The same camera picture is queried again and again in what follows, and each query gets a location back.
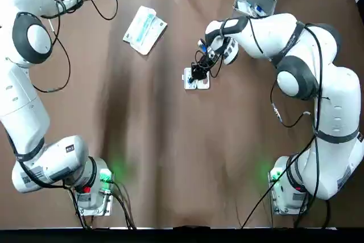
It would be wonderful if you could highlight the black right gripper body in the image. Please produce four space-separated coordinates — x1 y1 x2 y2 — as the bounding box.
196 55 214 71

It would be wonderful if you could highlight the small white medicine box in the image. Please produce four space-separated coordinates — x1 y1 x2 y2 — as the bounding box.
181 67 212 91

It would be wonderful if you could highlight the blue white medicine packet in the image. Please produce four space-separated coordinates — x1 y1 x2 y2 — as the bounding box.
238 0 253 14

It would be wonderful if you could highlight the blue white mask packet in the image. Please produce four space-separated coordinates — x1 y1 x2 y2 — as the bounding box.
130 17 168 56
122 6 159 48

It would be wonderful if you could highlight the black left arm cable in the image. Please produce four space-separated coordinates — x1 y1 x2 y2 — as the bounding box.
81 0 119 21

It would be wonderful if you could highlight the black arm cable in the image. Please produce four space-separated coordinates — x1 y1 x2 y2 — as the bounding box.
81 0 119 21
240 17 332 229

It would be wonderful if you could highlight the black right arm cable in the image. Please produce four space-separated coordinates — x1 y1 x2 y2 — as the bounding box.
240 17 332 229

